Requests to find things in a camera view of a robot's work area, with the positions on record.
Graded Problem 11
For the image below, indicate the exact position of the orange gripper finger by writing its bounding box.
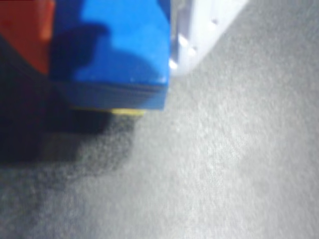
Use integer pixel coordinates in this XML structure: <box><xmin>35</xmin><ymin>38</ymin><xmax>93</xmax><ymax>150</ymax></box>
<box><xmin>0</xmin><ymin>0</ymin><xmax>56</xmax><ymax>75</ymax></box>

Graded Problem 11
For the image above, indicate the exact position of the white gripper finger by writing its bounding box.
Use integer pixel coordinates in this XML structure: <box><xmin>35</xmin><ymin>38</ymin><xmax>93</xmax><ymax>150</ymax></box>
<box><xmin>169</xmin><ymin>0</ymin><xmax>250</xmax><ymax>78</ymax></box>

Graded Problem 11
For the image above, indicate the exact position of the blue cube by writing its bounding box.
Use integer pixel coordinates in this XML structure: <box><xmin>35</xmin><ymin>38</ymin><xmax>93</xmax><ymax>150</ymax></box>
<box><xmin>48</xmin><ymin>0</ymin><xmax>172</xmax><ymax>112</ymax></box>

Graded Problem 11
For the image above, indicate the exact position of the yellow cube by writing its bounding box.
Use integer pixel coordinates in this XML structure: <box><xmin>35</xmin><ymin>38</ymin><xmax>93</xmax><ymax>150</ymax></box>
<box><xmin>69</xmin><ymin>106</ymin><xmax>145</xmax><ymax>117</ymax></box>

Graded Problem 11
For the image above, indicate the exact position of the black table mat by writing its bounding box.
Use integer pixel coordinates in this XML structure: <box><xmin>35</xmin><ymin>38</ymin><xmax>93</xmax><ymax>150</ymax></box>
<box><xmin>0</xmin><ymin>0</ymin><xmax>319</xmax><ymax>239</ymax></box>

